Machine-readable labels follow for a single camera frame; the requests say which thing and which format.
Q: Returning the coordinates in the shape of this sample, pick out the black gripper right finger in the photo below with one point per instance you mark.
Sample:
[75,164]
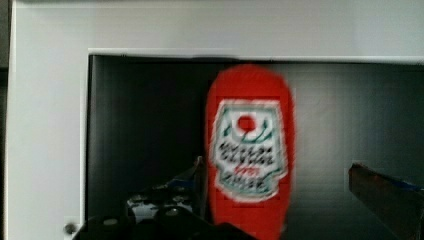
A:
[397,204]

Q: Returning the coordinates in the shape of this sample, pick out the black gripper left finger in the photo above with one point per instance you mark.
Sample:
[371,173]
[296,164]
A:
[186,190]

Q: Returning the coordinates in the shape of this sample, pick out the red plush ketchup bottle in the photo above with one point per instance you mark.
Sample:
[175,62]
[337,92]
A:
[250,146]

